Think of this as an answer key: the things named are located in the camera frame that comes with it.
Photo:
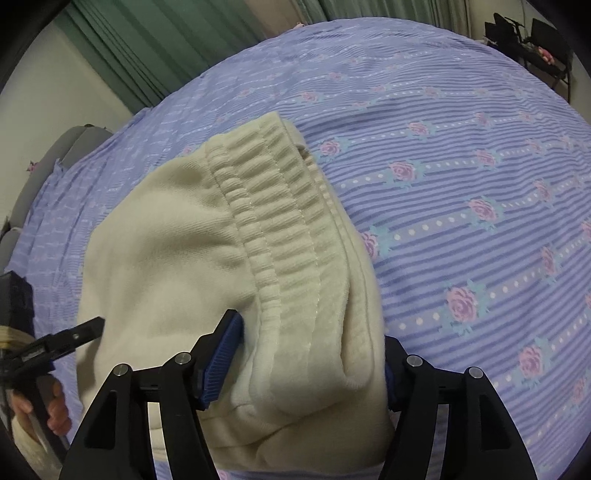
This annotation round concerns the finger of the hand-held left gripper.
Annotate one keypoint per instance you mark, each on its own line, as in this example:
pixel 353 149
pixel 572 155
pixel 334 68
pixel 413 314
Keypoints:
pixel 78 334

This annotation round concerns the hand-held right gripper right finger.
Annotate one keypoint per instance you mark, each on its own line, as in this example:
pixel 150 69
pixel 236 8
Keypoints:
pixel 398 369

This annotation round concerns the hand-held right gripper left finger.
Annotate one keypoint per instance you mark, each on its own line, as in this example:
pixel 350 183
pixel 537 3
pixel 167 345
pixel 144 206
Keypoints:
pixel 221 364

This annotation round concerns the cream fleece pants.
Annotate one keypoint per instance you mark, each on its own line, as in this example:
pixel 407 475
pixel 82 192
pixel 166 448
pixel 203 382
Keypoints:
pixel 161 254

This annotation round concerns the person's left hand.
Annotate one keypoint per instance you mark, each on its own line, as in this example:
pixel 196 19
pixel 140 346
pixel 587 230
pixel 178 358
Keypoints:
pixel 59 408

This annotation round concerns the purple floral striped bedspread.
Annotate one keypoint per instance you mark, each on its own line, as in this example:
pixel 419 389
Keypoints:
pixel 461 161

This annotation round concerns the green curtain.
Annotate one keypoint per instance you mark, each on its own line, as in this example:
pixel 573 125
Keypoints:
pixel 138 50
pixel 392 8

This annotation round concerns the pink plush toy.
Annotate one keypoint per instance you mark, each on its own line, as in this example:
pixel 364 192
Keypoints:
pixel 545 54

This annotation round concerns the black bag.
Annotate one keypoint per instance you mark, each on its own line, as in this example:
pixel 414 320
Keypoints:
pixel 503 30

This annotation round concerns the black folding chair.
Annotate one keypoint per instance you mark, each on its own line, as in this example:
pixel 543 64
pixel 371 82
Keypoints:
pixel 551 44

